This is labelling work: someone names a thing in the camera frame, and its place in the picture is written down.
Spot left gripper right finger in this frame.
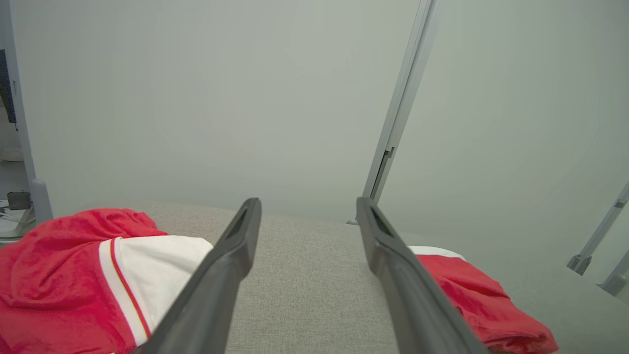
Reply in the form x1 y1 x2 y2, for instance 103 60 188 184
356 197 489 354

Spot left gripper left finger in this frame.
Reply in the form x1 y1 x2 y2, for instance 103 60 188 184
133 198 262 354

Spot red white shorts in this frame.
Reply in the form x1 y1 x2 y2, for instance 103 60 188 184
408 246 560 354

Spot red white number jersey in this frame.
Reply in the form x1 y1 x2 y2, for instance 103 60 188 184
0 208 215 354

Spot slanted grey support strut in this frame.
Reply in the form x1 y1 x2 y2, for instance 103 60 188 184
568 182 629 276
599 251 629 296

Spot small grey box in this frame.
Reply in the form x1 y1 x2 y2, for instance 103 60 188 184
7 191 32 211

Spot grey partition frame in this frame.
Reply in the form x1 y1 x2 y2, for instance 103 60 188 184
346 0 440 226

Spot tangled floor cables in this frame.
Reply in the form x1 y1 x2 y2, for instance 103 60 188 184
0 206 36 241

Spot grey partition end post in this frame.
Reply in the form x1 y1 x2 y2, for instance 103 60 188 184
0 0 54 224

